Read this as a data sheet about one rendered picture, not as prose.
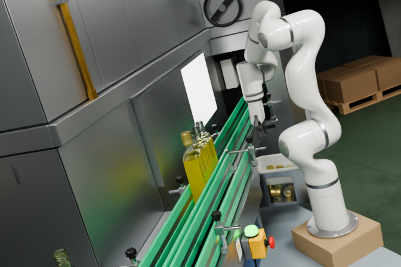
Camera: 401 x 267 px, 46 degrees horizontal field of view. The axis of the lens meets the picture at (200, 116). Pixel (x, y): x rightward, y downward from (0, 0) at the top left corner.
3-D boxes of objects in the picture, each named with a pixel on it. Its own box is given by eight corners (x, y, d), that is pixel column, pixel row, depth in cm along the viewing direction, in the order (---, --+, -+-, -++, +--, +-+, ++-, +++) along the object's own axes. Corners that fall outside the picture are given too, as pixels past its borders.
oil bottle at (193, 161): (199, 201, 174) (184, 148, 168) (213, 199, 172) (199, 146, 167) (195, 208, 169) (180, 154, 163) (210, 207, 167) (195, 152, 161)
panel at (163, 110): (213, 111, 252) (197, 50, 244) (218, 110, 252) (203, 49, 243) (157, 187, 170) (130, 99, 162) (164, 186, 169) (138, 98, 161)
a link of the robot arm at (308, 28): (293, 151, 172) (328, 134, 177) (312, 161, 161) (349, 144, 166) (266, 18, 154) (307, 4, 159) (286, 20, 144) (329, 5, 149)
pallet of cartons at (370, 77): (370, 81, 645) (365, 54, 634) (419, 86, 573) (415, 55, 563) (306, 108, 604) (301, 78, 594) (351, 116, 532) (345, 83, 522)
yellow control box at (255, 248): (248, 248, 159) (243, 229, 157) (270, 247, 156) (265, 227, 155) (245, 261, 152) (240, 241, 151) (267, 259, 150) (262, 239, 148)
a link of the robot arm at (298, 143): (345, 179, 167) (332, 117, 161) (303, 199, 161) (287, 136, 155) (325, 170, 178) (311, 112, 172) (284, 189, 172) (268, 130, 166)
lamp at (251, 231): (246, 231, 155) (244, 223, 155) (259, 230, 154) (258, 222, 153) (244, 239, 151) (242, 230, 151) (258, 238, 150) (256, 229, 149)
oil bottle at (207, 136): (210, 180, 190) (197, 131, 184) (223, 179, 188) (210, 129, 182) (206, 186, 184) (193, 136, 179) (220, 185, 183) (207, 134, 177)
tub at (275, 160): (260, 173, 215) (256, 156, 212) (309, 167, 208) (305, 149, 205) (254, 191, 199) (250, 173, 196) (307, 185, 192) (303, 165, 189)
